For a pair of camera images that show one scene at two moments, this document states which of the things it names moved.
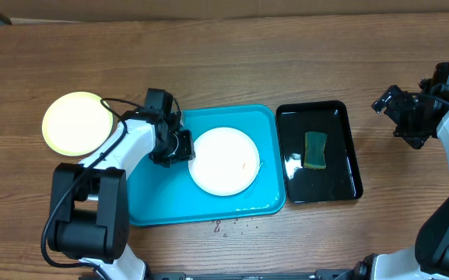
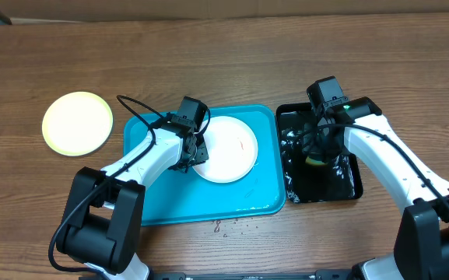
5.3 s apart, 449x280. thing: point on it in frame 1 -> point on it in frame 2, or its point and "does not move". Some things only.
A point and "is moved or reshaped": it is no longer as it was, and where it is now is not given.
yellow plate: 77,124 does not move
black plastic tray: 341,178 does not move
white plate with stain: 226,161 is moved or reshaped
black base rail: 331,274 does not move
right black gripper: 397,107 -> 318,145
